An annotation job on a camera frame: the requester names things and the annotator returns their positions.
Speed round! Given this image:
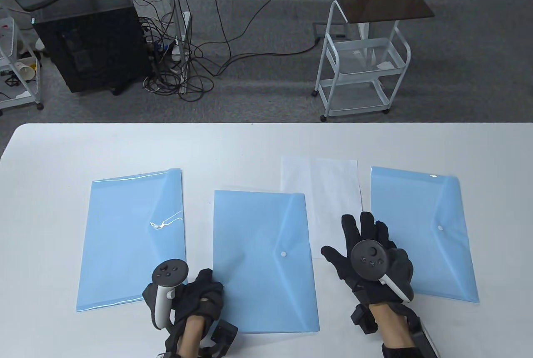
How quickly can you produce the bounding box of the person's right hand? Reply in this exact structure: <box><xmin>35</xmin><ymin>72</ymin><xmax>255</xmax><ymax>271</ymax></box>
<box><xmin>321</xmin><ymin>211</ymin><xmax>415</xmax><ymax>306</ymax></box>

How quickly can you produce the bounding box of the person's left hand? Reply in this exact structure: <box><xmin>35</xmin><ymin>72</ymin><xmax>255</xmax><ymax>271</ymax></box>
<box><xmin>169</xmin><ymin>268</ymin><xmax>225</xmax><ymax>329</ymax></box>

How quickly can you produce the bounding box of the blue plastic snap folder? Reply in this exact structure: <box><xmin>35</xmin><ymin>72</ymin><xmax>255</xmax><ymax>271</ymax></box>
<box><xmin>76</xmin><ymin>168</ymin><xmax>187</xmax><ymax>313</ymax></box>
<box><xmin>212</xmin><ymin>190</ymin><xmax>320</xmax><ymax>334</ymax></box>
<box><xmin>370</xmin><ymin>166</ymin><xmax>479</xmax><ymax>303</ymax></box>

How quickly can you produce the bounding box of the white paper sheet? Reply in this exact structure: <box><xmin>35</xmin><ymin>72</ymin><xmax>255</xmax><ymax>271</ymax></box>
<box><xmin>281</xmin><ymin>156</ymin><xmax>364</xmax><ymax>259</ymax></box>

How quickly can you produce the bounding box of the black right forearm pack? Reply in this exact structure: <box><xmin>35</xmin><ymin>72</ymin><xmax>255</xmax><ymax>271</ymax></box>
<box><xmin>381</xmin><ymin>320</ymin><xmax>440</xmax><ymax>358</ymax></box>

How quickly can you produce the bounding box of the person's left forearm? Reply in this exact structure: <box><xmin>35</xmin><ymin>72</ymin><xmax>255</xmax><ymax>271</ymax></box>
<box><xmin>177</xmin><ymin>317</ymin><xmax>204</xmax><ymax>358</ymax></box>

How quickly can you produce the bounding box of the person's right forearm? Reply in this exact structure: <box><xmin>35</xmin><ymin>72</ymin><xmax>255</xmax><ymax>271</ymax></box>
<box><xmin>371</xmin><ymin>303</ymin><xmax>411</xmax><ymax>348</ymax></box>

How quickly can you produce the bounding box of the black and white right controller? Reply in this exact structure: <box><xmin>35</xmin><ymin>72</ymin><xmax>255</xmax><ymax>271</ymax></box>
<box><xmin>351</xmin><ymin>240</ymin><xmax>415</xmax><ymax>303</ymax></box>

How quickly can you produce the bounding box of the black and white controller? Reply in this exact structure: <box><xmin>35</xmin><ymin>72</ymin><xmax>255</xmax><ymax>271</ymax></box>
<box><xmin>142</xmin><ymin>259</ymin><xmax>188</xmax><ymax>330</ymax></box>
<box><xmin>351</xmin><ymin>240</ymin><xmax>415</xmax><ymax>303</ymax></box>

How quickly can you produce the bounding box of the black and white left controller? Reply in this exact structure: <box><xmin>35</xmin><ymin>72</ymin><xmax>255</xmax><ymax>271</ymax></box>
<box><xmin>142</xmin><ymin>259</ymin><xmax>188</xmax><ymax>330</ymax></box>

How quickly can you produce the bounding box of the white cart with brown top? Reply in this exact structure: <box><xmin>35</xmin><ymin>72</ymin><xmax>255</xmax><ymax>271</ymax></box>
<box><xmin>314</xmin><ymin>0</ymin><xmax>436</xmax><ymax>122</ymax></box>

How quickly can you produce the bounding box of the small white rolling cart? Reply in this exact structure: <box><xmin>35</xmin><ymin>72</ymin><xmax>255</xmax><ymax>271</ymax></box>
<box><xmin>0</xmin><ymin>7</ymin><xmax>45</xmax><ymax>117</ymax></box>

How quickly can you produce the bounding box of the black computer tower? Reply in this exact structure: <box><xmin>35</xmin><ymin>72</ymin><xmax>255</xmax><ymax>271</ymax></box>
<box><xmin>32</xmin><ymin>0</ymin><xmax>153</xmax><ymax>94</ymax></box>

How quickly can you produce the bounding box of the paper cup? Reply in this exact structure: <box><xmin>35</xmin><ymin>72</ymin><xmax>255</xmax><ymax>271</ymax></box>
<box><xmin>15</xmin><ymin>61</ymin><xmax>37</xmax><ymax>82</ymax></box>

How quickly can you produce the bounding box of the aluminium desk leg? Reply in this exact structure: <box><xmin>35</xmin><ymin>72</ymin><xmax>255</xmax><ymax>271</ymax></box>
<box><xmin>157</xmin><ymin>0</ymin><xmax>192</xmax><ymax>94</ymax></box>

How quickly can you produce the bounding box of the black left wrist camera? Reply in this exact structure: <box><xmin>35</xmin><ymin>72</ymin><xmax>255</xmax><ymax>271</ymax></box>
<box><xmin>210</xmin><ymin>320</ymin><xmax>239</xmax><ymax>356</ymax></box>

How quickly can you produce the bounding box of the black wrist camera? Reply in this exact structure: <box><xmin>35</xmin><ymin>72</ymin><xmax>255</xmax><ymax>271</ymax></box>
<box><xmin>351</xmin><ymin>307</ymin><xmax>377</xmax><ymax>335</ymax></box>
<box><xmin>210</xmin><ymin>320</ymin><xmax>239</xmax><ymax>356</ymax></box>

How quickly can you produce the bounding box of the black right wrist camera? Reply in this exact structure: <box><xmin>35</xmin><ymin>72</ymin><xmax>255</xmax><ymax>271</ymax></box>
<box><xmin>351</xmin><ymin>307</ymin><xmax>377</xmax><ymax>335</ymax></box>

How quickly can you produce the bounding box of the long black floor cable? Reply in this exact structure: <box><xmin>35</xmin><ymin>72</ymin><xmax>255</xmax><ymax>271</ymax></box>
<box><xmin>194</xmin><ymin>0</ymin><xmax>325</xmax><ymax>77</ymax></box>

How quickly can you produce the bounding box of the tangle of black cables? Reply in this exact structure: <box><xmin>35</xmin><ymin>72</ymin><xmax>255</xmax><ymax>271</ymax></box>
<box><xmin>137</xmin><ymin>16</ymin><xmax>215</xmax><ymax>103</ymax></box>

